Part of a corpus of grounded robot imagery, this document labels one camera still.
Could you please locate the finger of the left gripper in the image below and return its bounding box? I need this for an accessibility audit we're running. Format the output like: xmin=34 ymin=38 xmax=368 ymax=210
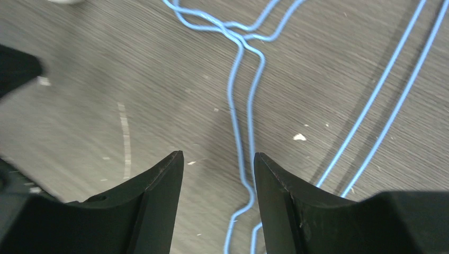
xmin=1 ymin=44 xmax=44 ymax=98

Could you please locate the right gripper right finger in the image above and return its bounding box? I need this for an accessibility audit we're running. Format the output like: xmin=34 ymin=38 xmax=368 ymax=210
xmin=254 ymin=152 xmax=448 ymax=253

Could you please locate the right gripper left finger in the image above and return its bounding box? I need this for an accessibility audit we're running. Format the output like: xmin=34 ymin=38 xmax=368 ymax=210
xmin=1 ymin=151 xmax=184 ymax=253

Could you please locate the metal clothes rack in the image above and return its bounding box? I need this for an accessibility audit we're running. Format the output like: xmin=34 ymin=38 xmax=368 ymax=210
xmin=48 ymin=0 xmax=84 ymax=5

